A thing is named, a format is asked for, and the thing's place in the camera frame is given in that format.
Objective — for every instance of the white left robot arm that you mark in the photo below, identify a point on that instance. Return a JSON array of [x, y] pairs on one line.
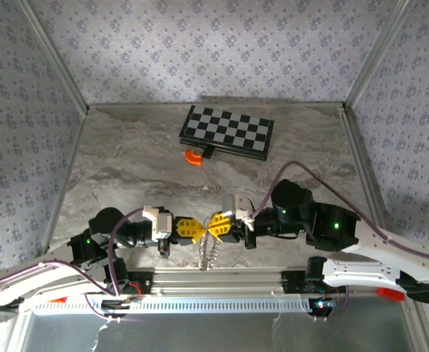
[[34, 278]]

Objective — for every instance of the orange curved plastic piece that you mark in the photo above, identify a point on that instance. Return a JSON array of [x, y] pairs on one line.
[[193, 158]]

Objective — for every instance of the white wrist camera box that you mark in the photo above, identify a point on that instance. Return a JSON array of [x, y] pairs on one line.
[[161, 223], [236, 205]]

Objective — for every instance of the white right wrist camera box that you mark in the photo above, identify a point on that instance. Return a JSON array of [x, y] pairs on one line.
[[236, 205]]

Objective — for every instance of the small black chessboard latch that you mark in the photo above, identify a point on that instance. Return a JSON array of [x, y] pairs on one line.
[[207, 151]]

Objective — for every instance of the grey metal base plate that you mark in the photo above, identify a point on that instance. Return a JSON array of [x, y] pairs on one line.
[[199, 333]]

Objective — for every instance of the black and grey chessboard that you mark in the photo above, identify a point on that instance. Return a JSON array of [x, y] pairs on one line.
[[229, 130]]

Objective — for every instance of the aluminium table edge rail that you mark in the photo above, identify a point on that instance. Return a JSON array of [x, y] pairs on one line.
[[364, 172], [65, 176]]

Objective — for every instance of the aluminium frame post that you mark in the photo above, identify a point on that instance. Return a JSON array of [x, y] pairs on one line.
[[53, 55], [377, 55]]

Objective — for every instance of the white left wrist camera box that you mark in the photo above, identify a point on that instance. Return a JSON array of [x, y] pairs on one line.
[[161, 223]]

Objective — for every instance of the red plastic block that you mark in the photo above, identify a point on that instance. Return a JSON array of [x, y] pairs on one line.
[[57, 300], [391, 293]]

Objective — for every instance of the small circuit board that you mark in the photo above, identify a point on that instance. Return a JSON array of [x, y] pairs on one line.
[[323, 304]]

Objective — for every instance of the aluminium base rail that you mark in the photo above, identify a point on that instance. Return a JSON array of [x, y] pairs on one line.
[[218, 282]]

